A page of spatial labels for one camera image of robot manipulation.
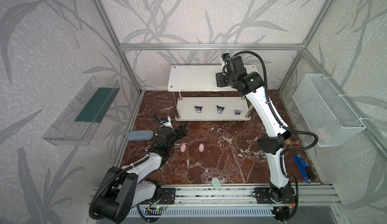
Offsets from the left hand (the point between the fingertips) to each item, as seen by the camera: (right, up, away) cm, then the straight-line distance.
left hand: (182, 121), depth 88 cm
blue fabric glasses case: (-26, -9, +4) cm, 28 cm away
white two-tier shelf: (+12, +24, -9) cm, 28 cm away
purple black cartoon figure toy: (+35, +4, +8) cm, 36 cm away
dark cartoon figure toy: (+10, +7, +8) cm, 14 cm away
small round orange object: (+65, -13, +4) cm, 67 cm away
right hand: (+23, +27, -10) cm, 37 cm away
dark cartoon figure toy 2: (+23, +7, +8) cm, 25 cm away
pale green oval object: (+19, -30, -12) cm, 38 cm away
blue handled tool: (+67, -25, -11) cm, 72 cm away
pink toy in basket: (+71, -4, -15) cm, 73 cm away
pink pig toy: (+1, -16, +1) cm, 16 cm away
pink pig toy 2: (+11, -16, +1) cm, 19 cm away
